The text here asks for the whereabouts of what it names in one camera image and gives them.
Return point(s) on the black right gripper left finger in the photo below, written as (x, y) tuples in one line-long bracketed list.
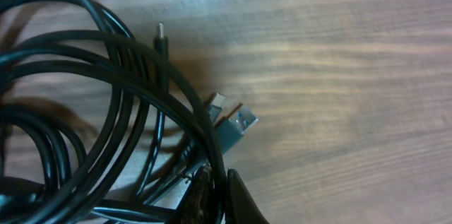
[(195, 206)]

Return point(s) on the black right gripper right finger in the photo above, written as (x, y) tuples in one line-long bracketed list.
[(240, 206)]

